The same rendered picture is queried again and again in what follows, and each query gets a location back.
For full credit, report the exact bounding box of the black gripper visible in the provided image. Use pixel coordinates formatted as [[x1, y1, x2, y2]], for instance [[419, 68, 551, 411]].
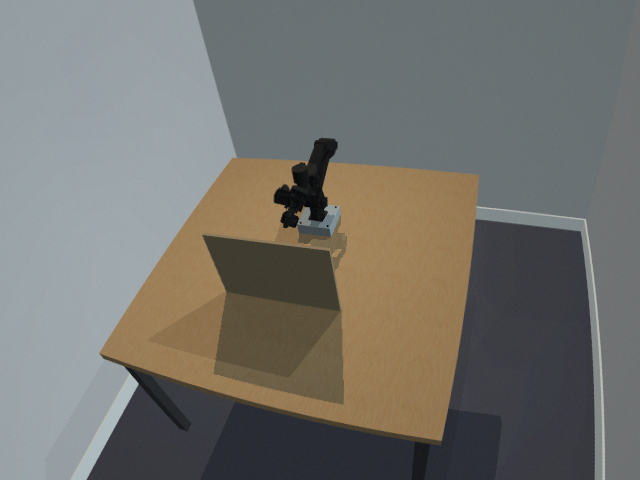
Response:
[[280, 185, 309, 228]]

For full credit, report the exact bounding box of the tan flat board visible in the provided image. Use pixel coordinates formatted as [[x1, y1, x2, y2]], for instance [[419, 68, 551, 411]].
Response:
[[202, 233, 342, 311]]

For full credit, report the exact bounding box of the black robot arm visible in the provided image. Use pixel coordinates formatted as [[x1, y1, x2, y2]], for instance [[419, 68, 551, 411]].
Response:
[[273, 138, 338, 222]]

